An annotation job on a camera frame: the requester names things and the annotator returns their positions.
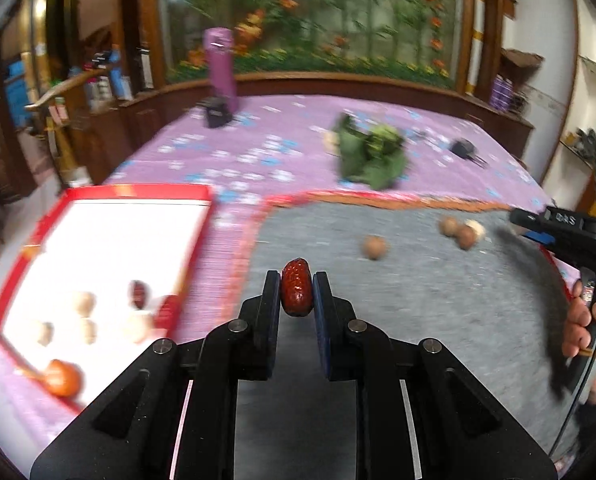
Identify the red date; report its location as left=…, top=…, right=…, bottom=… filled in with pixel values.
left=129, top=280, right=152, bottom=309
left=280, top=257, right=313, bottom=317

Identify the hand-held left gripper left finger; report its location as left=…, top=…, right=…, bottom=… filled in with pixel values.
left=29, top=270, right=284, bottom=480

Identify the red-rimmed white tray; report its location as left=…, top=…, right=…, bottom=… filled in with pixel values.
left=0, top=184, right=218, bottom=413

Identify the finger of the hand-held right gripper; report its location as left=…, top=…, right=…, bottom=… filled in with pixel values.
left=522, top=231, right=562, bottom=257
left=509, top=208, right=550, bottom=234

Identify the dark bag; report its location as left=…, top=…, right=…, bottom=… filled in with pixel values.
left=575, top=129, right=596, bottom=158

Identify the curved wooden stick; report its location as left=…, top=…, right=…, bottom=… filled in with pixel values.
left=24, top=66, right=115, bottom=112

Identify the person's right hand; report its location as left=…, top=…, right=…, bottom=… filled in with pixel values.
left=561, top=279, right=596, bottom=407

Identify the blue box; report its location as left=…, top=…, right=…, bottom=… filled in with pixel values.
left=5, top=60, right=32, bottom=127

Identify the wooden bowl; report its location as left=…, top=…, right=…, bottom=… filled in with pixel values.
left=500, top=48, right=545, bottom=78

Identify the artificial flower display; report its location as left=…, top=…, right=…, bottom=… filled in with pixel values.
left=167, top=0, right=468, bottom=90

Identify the orange tangerine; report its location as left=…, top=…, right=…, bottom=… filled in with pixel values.
left=43, top=359, right=84, bottom=398

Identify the black boxy device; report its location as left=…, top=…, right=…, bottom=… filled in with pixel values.
left=201, top=97, right=235, bottom=129

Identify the leafy green vegetable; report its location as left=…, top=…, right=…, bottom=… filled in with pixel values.
left=335, top=112, right=410, bottom=191

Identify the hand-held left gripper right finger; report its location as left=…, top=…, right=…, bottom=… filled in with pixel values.
left=311, top=271, right=562, bottom=480

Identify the white yellow rolled scroll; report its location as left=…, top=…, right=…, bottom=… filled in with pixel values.
left=465, top=0, right=487, bottom=97

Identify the purple floral blanket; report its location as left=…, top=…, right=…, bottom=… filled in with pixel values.
left=0, top=94, right=584, bottom=441

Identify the purple bottle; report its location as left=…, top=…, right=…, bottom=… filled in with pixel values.
left=203, top=27, right=239, bottom=112

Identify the black buckle device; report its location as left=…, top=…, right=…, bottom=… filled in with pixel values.
left=449, top=138, right=489, bottom=167

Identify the grey felt mat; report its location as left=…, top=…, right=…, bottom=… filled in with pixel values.
left=233, top=192, right=585, bottom=480

